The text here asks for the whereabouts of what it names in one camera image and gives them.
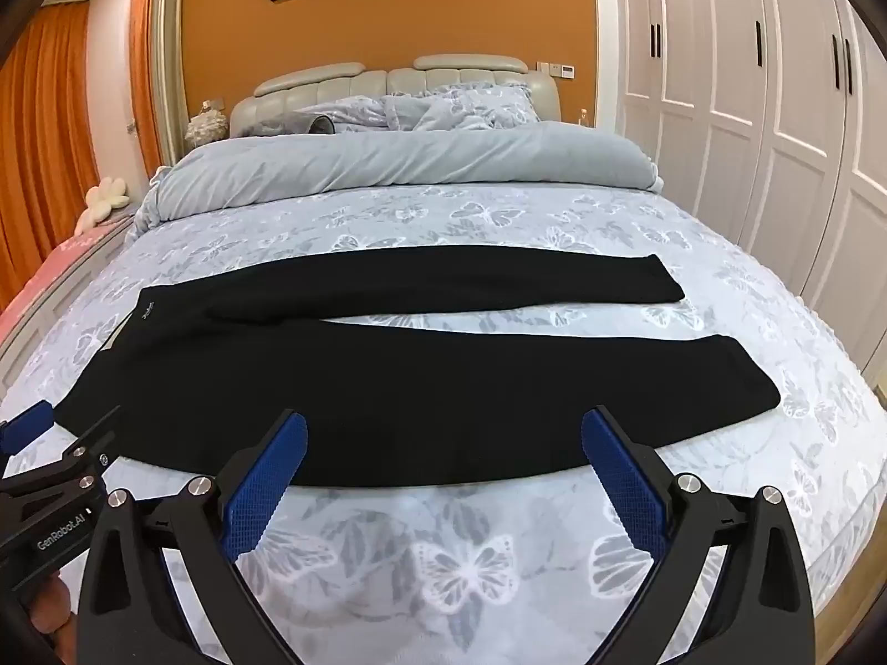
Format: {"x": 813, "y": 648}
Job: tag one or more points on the narrow orange curtain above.
{"x": 142, "y": 48}

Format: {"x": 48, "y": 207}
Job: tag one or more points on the white flower plush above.
{"x": 104, "y": 197}

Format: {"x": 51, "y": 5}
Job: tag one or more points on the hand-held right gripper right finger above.
{"x": 627, "y": 485}

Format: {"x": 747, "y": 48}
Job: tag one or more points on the wide orange curtain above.
{"x": 48, "y": 138}

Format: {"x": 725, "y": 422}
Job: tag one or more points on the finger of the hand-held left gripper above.
{"x": 93, "y": 440}
{"x": 24, "y": 424}

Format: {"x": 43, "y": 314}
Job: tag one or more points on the person's left hand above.
{"x": 52, "y": 616}

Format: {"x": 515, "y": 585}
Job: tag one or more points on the grey duvet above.
{"x": 416, "y": 159}

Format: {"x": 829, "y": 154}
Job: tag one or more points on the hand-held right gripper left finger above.
{"x": 267, "y": 478}

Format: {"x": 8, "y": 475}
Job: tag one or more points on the white wardrobe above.
{"x": 762, "y": 118}

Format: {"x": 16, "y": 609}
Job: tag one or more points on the butterfly print pillow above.
{"x": 353, "y": 114}
{"x": 471, "y": 107}

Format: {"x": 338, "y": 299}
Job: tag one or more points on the beige padded headboard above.
{"x": 364, "y": 82}

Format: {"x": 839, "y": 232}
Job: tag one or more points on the black pants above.
{"x": 416, "y": 395}

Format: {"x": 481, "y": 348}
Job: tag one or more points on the dark grey cylinder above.
{"x": 322, "y": 125}

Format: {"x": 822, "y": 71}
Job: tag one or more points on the bed with butterfly duvet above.
{"x": 450, "y": 568}

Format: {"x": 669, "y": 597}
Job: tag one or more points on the white wall switch panel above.
{"x": 558, "y": 70}

